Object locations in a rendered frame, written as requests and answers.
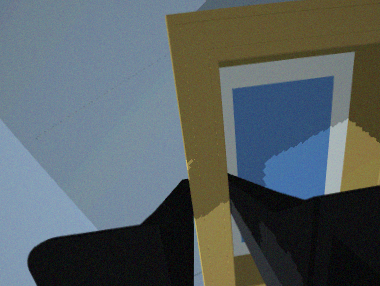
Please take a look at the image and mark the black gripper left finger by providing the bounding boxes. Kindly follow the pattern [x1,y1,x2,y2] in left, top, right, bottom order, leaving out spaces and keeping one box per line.
[27,179,194,286]

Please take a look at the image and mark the dark grey flat board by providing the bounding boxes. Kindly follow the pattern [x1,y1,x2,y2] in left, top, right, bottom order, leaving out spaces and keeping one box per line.
[0,0,295,231]

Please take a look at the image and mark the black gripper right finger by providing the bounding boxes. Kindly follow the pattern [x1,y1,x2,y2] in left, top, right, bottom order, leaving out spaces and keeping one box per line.
[228,173,380,286]

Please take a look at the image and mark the gold picture frame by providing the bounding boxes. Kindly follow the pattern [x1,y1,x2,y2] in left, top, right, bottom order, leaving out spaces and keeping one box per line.
[165,0,380,286]

